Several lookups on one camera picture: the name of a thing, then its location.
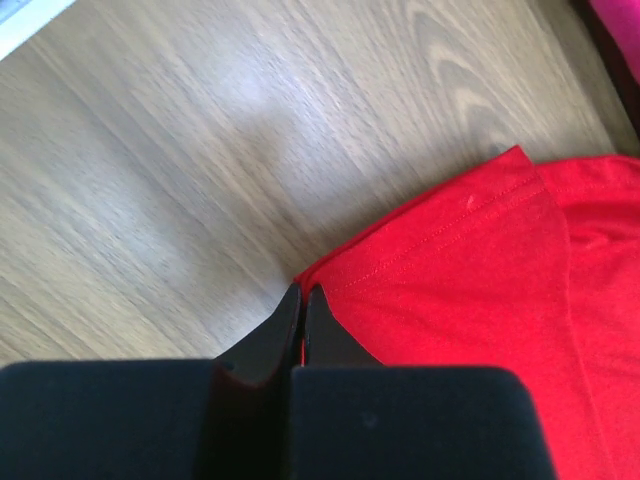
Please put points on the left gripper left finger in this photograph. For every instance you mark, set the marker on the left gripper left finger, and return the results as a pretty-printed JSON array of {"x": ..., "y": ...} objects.
[{"x": 204, "y": 418}]

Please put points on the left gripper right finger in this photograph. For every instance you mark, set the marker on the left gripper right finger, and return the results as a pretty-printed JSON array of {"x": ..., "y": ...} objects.
[{"x": 354, "y": 418}]

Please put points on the dark red folded t shirt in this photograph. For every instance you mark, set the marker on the dark red folded t shirt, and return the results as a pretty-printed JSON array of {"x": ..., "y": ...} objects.
[{"x": 626, "y": 86}]

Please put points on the magenta folded t shirt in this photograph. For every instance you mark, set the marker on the magenta folded t shirt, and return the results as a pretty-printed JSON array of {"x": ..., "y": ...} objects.
[{"x": 621, "y": 19}]

